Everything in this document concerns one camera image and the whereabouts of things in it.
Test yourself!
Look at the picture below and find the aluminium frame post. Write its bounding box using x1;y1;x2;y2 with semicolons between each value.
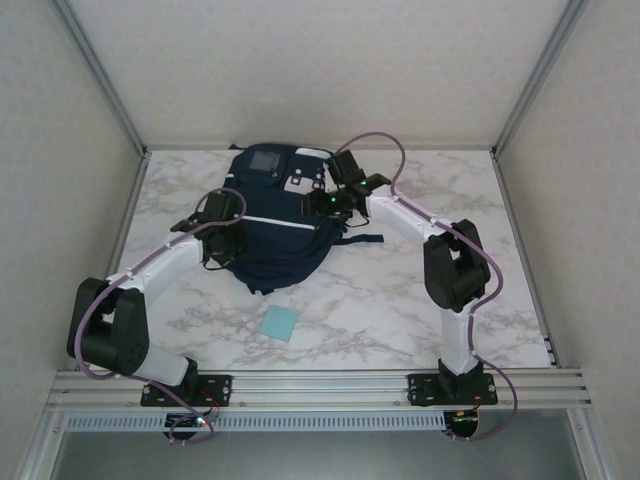
489;0;594;161
49;0;154;161

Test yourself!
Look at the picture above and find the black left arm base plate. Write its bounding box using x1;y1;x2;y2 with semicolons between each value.
139;373;234;408

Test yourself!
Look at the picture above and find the light blue sticky note pad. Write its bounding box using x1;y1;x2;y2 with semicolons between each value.
259;305;300;344

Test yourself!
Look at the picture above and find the navy blue backpack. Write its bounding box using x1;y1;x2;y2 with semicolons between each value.
202;142;386;297

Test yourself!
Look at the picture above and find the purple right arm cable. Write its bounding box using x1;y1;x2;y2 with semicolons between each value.
337;130;522;444

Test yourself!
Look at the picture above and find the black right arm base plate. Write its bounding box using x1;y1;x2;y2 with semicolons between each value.
407;372;500;408

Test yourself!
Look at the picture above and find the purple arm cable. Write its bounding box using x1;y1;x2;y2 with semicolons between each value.
337;130;522;444
69;188;249;446

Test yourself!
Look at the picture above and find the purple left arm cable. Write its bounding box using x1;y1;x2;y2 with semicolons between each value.
69;188;249;446

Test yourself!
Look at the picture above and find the wide aluminium mounting rail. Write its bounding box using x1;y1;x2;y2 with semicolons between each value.
47;368;594;413

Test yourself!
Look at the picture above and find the aluminium table edge rail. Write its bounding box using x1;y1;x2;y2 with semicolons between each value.
74;147;154;371
489;148;560;370

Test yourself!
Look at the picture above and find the white slotted cable duct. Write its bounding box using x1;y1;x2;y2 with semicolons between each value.
64;412;447;433

